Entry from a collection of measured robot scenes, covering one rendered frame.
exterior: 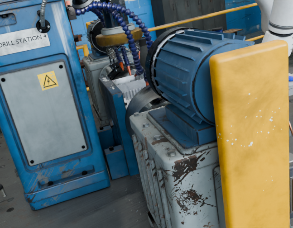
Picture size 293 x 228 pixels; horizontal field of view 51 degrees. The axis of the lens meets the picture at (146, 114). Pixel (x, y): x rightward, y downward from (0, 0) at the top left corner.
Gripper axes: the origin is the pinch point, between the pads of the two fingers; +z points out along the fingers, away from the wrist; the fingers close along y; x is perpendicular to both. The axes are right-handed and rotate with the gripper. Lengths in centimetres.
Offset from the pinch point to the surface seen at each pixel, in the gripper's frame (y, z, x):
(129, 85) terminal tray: 46, 8, -23
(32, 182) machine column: 89, 24, -4
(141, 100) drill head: 47.9, -1.6, -0.7
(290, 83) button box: -8.2, 6.6, 2.4
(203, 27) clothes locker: -250, 249, -489
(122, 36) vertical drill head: 46, -11, -26
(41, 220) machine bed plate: 89, 32, 6
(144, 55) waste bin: -100, 266, -460
